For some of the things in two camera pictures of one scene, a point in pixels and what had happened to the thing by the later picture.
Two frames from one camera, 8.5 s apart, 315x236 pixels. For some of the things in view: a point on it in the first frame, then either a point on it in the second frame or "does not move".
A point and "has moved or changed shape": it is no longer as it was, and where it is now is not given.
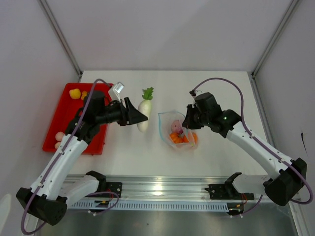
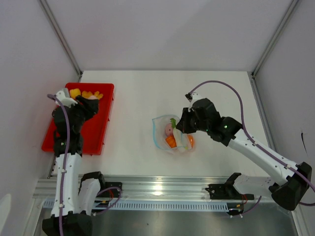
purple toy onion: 176,127 has moved or changed shape
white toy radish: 145,106 to 181,138
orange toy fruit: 195,137 has moved or changed shape
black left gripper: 129,114 to 90,107
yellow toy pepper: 75,93 does not move
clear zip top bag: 173,131 has moved or changed shape
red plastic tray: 66,110 does not move
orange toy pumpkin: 175,138 to 171,141
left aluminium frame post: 53,22 does not move
